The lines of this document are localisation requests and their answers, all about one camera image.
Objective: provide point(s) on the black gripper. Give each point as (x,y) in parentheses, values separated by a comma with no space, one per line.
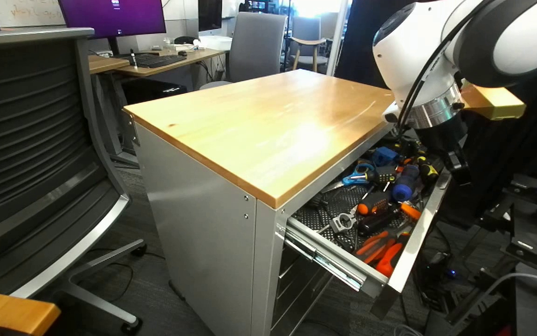
(450,144)

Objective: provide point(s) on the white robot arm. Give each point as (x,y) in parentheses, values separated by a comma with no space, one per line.
(424,49)

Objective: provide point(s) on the orange black slim screwdriver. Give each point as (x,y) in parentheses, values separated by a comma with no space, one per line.
(373,208)

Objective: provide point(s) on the grey metal tool drawer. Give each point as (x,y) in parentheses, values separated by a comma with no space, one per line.
(418,240)

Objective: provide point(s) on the silver open wrench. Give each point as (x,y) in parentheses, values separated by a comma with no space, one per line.
(344,221)

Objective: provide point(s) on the yellow wooden block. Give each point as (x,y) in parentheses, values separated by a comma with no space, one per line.
(496,103)

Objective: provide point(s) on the black floor equipment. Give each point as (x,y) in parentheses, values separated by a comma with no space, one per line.
(530,249)

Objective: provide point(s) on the grey cabinet with wooden top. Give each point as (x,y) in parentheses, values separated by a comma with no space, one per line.
(250,124)

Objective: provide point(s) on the grey upholstered chair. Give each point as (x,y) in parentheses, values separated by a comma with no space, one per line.
(256,44)

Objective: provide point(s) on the dark computer monitor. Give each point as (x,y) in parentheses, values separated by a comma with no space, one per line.
(209,14)

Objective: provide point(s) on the wooden office desk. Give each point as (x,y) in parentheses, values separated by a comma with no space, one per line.
(157,66)

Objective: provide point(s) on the black keyboard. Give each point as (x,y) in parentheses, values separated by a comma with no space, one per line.
(157,60)

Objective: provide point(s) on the purple screen monitor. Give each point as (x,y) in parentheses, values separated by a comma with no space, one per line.
(112,16)

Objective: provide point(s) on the black mesh office chair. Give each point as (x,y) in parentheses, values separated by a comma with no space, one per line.
(27,124)

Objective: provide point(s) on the wooden frame chair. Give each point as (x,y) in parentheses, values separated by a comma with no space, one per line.
(310,47)

